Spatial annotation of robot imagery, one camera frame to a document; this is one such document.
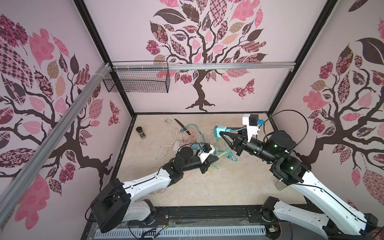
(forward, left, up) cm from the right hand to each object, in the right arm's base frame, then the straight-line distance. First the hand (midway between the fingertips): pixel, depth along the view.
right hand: (223, 130), depth 54 cm
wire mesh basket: (+75, +57, -26) cm, 98 cm away
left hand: (0, 0, -25) cm, 25 cm away
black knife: (+36, +19, -43) cm, 60 cm away
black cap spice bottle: (+28, +48, -36) cm, 67 cm away
